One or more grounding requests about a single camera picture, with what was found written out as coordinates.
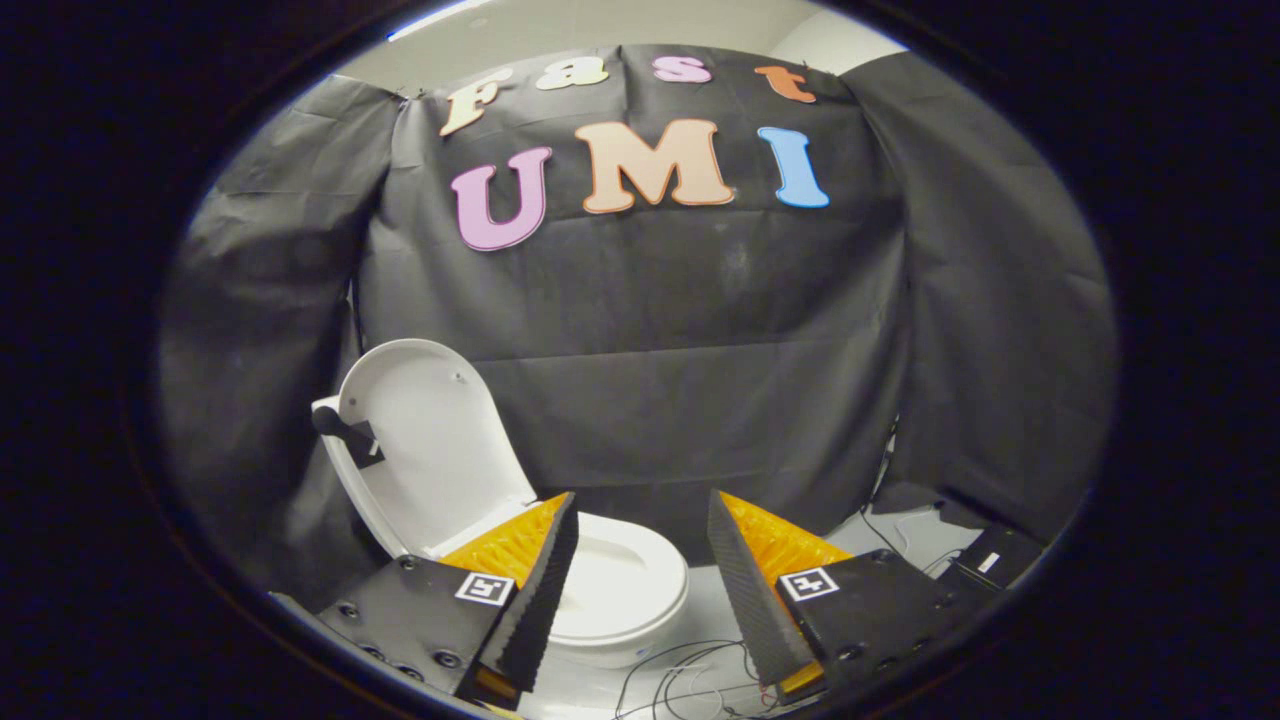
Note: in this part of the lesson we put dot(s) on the black backdrop cloth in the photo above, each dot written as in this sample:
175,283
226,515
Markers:
650,300

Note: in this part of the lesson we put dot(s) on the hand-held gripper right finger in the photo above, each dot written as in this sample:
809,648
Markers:
745,590

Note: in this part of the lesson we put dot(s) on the white toilet seat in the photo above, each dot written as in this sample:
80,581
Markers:
655,595

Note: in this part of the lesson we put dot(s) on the white toilet lid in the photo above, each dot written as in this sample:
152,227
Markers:
430,450

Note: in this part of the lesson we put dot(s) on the white toilet with tank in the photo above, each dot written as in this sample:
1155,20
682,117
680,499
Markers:
620,652

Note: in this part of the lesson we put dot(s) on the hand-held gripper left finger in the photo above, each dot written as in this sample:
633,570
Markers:
540,600

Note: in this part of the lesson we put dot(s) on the black box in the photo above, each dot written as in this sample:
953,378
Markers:
1015,550

